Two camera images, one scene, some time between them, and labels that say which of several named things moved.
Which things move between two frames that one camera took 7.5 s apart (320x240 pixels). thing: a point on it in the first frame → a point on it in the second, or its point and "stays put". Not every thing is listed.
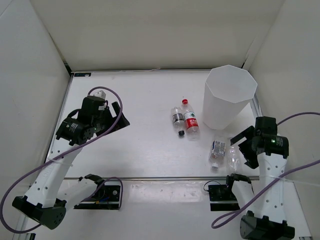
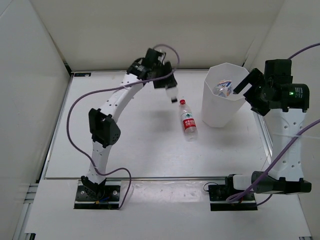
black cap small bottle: [178, 117] → [172, 92]
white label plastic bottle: [217, 153] → [223, 88]
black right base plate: [222, 198] stays put
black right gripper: [252, 159] → [255, 77]
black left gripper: [106, 111] → [170, 79]
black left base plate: [105, 197] stays put
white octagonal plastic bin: [228, 89] stays put
